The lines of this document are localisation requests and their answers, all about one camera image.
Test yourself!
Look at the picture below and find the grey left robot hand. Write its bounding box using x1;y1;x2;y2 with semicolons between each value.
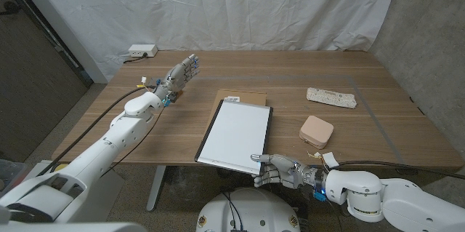
154;53;201;104

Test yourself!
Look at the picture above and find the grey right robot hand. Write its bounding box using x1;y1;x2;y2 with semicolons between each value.
249;153;328;190

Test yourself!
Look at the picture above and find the small black-framed whiteboard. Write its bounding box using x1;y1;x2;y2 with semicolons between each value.
194;99;274;176

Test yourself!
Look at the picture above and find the pink jewelry box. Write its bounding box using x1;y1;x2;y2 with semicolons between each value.
299;115;335;151

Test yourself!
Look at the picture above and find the brown cardboard box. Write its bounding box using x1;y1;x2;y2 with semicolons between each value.
210;89;268;127

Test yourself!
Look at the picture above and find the white power strip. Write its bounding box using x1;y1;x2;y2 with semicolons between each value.
128;44;159;58

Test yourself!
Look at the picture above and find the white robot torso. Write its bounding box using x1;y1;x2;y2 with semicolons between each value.
195;187;302;232

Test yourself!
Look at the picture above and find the white patterned pouch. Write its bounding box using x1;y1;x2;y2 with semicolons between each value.
306;87;358;110

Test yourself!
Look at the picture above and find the white backdrop cloth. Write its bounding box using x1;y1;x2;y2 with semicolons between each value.
21;0;405;84

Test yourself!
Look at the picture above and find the grey table leg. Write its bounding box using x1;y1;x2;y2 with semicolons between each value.
145;165;167;212

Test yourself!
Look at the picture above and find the clear plastic bin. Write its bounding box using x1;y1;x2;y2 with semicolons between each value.
0;159;28;183

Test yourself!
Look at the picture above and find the white right cable tag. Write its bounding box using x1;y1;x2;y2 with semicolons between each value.
321;151;341;169

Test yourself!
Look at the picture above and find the black power strip cable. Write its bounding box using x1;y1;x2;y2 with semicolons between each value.
122;53;148;65

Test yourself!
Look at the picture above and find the black torso cable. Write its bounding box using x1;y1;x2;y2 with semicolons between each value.
222;191;238;231

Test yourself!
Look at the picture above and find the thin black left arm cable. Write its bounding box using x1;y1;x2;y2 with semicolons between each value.
100;106;166;177

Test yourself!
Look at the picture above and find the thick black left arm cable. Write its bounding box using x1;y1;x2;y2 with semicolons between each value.
36;85;157;177

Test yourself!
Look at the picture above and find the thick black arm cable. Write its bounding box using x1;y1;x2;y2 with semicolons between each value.
336;160;465;180
36;85;157;177

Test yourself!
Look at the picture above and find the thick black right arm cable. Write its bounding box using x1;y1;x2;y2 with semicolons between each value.
336;160;465;180

